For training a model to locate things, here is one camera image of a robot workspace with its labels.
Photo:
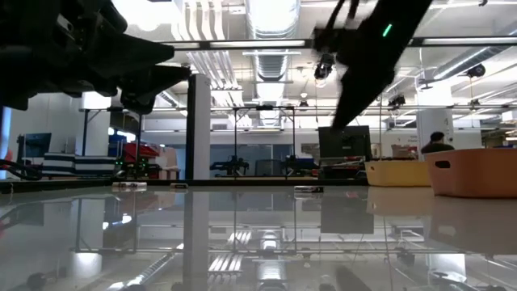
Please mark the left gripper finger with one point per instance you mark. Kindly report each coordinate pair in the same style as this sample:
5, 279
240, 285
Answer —
153, 87
145, 50

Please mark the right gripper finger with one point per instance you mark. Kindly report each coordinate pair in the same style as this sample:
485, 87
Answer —
355, 95

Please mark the yellow plastic bin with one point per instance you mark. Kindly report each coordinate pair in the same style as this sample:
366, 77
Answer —
398, 174

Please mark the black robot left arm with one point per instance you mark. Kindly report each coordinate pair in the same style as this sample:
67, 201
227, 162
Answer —
12, 60

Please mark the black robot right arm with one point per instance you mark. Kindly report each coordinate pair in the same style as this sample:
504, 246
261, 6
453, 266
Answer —
408, 12

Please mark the black background robot arm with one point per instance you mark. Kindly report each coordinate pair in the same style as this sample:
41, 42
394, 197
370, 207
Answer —
232, 165
299, 163

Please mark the black monitor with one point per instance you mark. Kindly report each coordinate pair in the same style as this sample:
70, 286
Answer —
344, 141

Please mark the white pillar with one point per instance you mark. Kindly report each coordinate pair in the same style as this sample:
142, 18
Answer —
200, 129
434, 121

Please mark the red crate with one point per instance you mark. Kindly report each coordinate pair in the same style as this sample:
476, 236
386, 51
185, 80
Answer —
139, 151

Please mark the cardboard box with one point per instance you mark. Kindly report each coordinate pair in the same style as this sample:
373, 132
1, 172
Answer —
400, 151

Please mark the person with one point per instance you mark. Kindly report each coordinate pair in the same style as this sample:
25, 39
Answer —
437, 147

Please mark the blue screen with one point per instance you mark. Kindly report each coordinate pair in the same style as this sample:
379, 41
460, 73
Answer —
38, 143

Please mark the striped storage crate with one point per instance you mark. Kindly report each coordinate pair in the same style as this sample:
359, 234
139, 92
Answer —
81, 165

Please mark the orange plastic bin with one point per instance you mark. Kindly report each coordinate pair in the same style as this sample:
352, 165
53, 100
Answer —
472, 178

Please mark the black ceiling camera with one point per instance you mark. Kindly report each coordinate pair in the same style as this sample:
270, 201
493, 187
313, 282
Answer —
323, 68
476, 70

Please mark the silver ventilation duct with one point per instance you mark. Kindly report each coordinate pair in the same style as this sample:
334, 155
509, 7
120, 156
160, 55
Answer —
271, 64

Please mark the black table frame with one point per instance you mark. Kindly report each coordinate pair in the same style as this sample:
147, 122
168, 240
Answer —
242, 182

